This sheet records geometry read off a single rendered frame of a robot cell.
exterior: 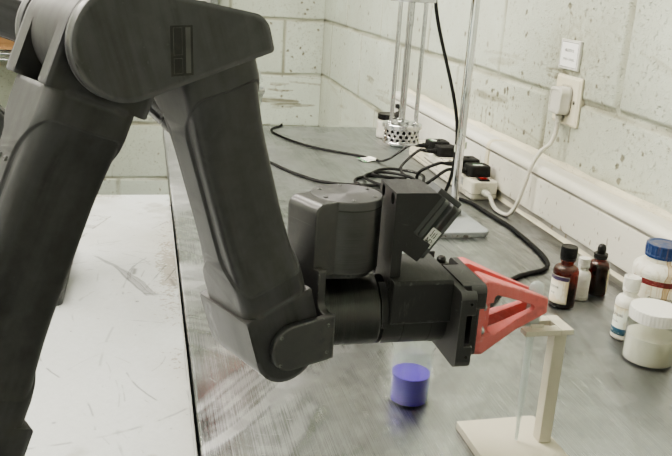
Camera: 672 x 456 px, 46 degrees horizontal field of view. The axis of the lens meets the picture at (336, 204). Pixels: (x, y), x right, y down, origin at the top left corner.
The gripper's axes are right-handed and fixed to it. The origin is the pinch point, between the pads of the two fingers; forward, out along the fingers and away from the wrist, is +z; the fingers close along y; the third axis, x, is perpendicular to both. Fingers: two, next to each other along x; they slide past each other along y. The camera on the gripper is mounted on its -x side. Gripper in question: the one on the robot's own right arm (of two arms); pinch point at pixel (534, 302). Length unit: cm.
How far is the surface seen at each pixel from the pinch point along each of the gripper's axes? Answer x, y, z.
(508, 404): 14.5, 7.3, 3.0
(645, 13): -24, 49, 40
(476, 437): 13.7, 1.0, -3.3
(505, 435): 13.7, 0.9, -0.4
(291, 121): 34, 271, 30
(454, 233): 14, 59, 18
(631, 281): 6.8, 19.9, 24.0
